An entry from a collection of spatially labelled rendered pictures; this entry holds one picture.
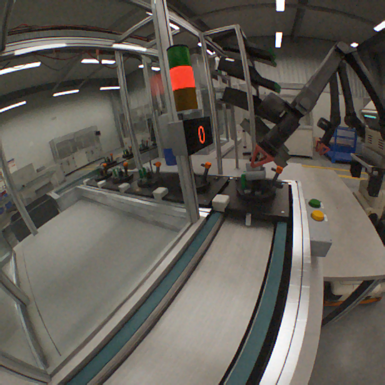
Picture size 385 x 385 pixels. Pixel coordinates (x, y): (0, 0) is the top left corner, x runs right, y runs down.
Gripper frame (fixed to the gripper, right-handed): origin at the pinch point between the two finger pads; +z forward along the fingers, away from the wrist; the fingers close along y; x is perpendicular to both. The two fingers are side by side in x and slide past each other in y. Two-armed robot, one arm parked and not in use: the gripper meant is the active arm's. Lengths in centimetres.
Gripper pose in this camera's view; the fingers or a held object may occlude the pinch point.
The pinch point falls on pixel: (254, 162)
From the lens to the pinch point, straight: 54.3
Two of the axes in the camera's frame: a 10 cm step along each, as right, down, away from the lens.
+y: -4.9, 4.6, -7.4
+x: 7.5, 6.6, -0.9
